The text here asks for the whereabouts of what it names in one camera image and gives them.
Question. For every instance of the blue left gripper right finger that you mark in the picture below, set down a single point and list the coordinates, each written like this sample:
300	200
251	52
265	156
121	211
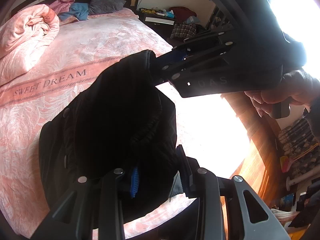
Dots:
187	170

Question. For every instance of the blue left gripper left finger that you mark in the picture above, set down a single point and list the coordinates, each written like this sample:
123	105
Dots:
134	183

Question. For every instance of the black quilted pants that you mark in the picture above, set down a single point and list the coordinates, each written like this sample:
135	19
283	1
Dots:
121	121

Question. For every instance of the person's right hand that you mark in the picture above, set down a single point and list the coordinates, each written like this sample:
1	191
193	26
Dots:
298	86

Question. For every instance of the plaid garment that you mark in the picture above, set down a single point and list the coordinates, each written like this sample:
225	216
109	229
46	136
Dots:
182	30

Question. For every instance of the dark bedside table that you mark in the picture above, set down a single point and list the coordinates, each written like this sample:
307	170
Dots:
162	25

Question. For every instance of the dark patterned curtain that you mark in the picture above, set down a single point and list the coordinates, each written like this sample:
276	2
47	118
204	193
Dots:
295	140

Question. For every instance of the pink bed with bedspread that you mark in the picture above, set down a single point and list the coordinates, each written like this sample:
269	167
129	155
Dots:
207	126

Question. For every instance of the dark grey pillow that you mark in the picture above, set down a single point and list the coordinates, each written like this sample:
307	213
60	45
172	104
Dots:
97	7

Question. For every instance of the blue garment on bed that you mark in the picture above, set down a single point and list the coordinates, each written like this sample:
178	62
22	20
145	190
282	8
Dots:
77	10

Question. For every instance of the rolled pink comforter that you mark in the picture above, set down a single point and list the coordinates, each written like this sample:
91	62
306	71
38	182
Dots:
24	38

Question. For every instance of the pink garment on bed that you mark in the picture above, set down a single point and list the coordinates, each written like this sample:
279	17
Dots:
61	6

